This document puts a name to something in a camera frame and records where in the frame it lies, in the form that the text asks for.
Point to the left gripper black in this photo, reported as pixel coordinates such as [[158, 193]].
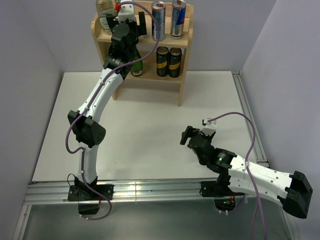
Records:
[[140, 29]]

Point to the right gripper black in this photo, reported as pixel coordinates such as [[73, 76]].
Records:
[[189, 132]]

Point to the clear bottle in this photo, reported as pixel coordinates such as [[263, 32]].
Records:
[[104, 8]]

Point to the Red Bull can front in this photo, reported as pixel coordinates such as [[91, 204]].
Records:
[[158, 9]]

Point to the red bull can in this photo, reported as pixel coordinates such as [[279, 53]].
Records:
[[178, 18], [158, 9]]

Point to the green Perrier bottle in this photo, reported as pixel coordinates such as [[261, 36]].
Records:
[[137, 68]]

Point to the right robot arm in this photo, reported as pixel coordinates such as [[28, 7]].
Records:
[[291, 191]]

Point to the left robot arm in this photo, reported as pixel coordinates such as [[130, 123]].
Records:
[[84, 122]]

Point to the wooden two-tier shelf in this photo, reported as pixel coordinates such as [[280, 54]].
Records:
[[103, 41]]

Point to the left black yellow can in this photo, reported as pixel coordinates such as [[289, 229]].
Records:
[[162, 61]]

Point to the black yellow can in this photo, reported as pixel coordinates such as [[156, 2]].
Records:
[[175, 57], [162, 61]]

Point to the right black yellow can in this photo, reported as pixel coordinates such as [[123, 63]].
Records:
[[175, 57]]

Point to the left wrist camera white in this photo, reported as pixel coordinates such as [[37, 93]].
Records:
[[125, 11]]

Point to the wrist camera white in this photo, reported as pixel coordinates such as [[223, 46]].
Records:
[[125, 11], [209, 126]]

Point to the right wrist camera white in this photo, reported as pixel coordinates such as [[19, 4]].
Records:
[[209, 126]]

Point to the aluminium front rail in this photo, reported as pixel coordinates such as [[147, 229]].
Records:
[[55, 193]]

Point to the aluminium rail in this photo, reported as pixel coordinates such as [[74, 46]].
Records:
[[55, 193], [259, 152]]

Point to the aluminium right rail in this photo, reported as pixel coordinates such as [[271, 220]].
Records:
[[259, 152]]

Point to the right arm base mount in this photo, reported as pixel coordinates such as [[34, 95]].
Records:
[[224, 198]]

